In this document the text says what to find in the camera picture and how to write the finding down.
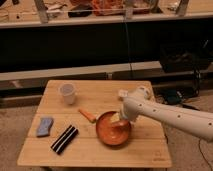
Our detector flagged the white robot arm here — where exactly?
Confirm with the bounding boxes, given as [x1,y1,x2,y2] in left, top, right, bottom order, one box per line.
[110,86,213,142]

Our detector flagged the orange carrot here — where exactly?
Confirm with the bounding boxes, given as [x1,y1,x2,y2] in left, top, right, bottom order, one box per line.
[78,109,96,123]

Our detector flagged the white plastic bottle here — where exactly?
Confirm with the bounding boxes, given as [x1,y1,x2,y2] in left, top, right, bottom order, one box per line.
[118,89,128,100]

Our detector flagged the black white striped cloth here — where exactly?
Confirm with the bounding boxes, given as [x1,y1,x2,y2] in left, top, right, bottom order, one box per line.
[51,125,78,155]

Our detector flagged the wooden table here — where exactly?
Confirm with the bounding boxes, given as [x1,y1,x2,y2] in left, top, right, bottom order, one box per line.
[17,80,172,168]

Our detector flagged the translucent plastic cup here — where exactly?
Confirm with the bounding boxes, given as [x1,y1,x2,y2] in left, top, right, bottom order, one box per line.
[59,83,75,105]

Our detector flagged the blue sponge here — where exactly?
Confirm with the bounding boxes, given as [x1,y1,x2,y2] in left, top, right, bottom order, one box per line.
[36,117,54,137]

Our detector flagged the black box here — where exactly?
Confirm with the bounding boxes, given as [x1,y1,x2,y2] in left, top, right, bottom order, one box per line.
[159,43,213,73]

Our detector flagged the long wooden shelf bench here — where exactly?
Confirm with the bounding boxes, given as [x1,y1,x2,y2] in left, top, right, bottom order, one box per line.
[0,61,161,90]

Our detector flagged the black cable on floor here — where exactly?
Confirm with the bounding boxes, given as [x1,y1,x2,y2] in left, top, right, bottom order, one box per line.
[198,138,213,171]

